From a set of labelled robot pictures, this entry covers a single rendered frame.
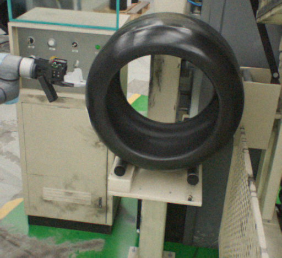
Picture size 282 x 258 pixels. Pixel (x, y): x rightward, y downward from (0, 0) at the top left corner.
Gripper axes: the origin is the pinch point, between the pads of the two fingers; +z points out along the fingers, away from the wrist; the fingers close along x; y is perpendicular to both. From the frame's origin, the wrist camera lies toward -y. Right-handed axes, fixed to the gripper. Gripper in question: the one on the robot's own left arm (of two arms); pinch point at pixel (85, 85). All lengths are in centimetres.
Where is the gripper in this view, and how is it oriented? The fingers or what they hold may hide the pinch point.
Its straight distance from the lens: 162.9
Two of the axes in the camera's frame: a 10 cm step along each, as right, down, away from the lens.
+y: 1.6, -8.8, -4.4
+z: 9.8, 2.0, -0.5
